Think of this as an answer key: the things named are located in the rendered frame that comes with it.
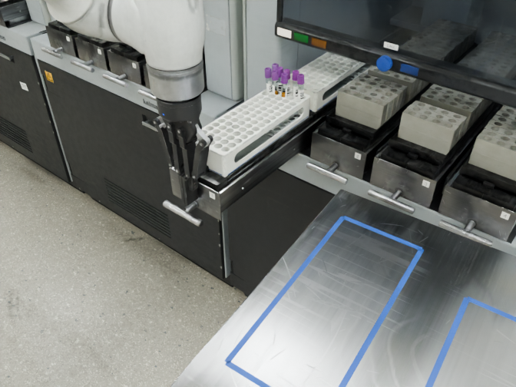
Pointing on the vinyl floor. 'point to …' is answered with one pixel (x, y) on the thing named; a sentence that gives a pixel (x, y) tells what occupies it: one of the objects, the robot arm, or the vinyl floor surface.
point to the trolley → (371, 309)
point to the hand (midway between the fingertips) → (188, 186)
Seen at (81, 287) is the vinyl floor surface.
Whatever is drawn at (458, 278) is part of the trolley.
